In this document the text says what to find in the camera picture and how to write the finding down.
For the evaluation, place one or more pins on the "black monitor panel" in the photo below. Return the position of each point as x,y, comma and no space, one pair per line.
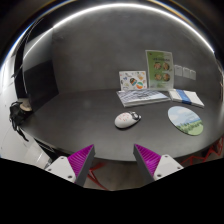
38,73

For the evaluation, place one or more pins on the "white wall sockets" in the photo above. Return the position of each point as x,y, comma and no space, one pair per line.
184,72

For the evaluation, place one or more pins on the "white computer mouse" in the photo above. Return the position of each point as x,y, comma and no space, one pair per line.
126,119

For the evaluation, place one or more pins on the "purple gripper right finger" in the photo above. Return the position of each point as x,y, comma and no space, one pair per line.
154,166

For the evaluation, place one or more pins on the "round landscape mouse pad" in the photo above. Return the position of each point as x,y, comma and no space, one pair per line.
185,120

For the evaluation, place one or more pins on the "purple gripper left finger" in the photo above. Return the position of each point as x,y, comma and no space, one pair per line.
75,167

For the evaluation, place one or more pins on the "green food poster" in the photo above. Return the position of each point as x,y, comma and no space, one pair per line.
160,70

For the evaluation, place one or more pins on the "white blue booklet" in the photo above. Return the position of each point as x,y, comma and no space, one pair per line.
186,97

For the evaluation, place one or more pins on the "white sticker sheet card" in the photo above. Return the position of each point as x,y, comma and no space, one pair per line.
133,80

